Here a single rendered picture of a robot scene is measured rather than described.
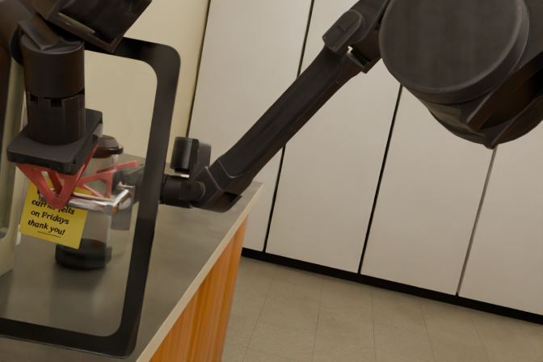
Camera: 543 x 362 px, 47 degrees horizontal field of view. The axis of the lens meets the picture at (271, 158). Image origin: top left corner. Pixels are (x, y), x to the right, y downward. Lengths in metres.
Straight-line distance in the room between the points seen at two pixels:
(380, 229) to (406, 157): 0.48
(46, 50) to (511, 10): 0.42
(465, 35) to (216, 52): 3.56
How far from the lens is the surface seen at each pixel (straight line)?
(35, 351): 0.95
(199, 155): 1.12
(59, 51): 0.61
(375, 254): 3.98
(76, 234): 0.80
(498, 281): 4.12
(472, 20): 0.34
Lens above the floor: 1.42
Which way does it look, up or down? 11 degrees down
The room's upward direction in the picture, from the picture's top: 11 degrees clockwise
